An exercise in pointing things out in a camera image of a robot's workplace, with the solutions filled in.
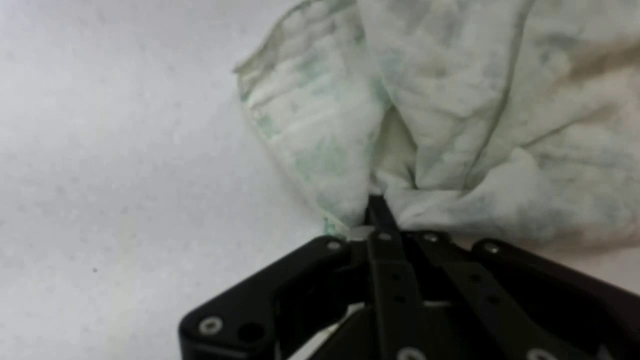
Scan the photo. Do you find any white green-stained towel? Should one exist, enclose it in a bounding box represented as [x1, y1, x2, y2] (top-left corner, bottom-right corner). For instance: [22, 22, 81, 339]
[231, 0, 640, 255]

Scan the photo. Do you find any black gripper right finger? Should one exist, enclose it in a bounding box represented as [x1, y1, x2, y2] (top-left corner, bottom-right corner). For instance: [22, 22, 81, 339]
[397, 229, 640, 360]

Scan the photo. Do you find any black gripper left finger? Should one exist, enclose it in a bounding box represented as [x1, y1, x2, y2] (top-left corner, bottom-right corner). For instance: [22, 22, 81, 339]
[176, 192, 429, 360]

